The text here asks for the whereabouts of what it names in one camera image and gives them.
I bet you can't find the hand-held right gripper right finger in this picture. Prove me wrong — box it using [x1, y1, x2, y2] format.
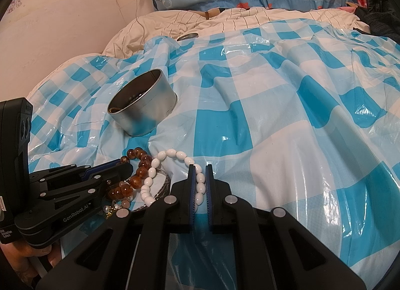
[205, 164, 365, 290]

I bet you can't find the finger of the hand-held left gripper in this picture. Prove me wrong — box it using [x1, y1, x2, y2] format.
[29, 159, 133, 186]
[37, 171, 127, 207]

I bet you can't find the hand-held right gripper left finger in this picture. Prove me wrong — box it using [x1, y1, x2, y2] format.
[35, 164, 198, 290]

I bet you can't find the amber bead bracelet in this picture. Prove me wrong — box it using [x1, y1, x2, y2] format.
[107, 148, 154, 200]

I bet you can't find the white bead bracelet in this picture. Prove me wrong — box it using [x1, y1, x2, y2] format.
[139, 149, 207, 214]

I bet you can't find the round metal tin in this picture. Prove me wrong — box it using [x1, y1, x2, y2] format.
[107, 69, 178, 137]

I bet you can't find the small pearl gold jewelry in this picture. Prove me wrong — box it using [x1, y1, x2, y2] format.
[101, 204, 121, 218]

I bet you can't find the person's left hand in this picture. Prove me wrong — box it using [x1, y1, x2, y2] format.
[0, 240, 65, 290]

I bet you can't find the silver bangle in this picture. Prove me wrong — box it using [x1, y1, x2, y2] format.
[133, 169, 172, 212]

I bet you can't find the blue white checked plastic sheet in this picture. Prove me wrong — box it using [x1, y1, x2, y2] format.
[26, 18, 400, 290]

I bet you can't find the white striped quilt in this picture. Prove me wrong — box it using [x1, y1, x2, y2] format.
[101, 5, 372, 59]

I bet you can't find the dark clothing pile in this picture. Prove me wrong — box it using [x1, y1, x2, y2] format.
[354, 0, 400, 39]

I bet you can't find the reddish brown bracelet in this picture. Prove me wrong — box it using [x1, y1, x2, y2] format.
[109, 91, 147, 114]

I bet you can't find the white charger cable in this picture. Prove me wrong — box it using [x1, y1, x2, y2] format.
[134, 0, 146, 32]

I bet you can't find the brown strap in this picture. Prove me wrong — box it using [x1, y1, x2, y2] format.
[201, 9, 226, 20]

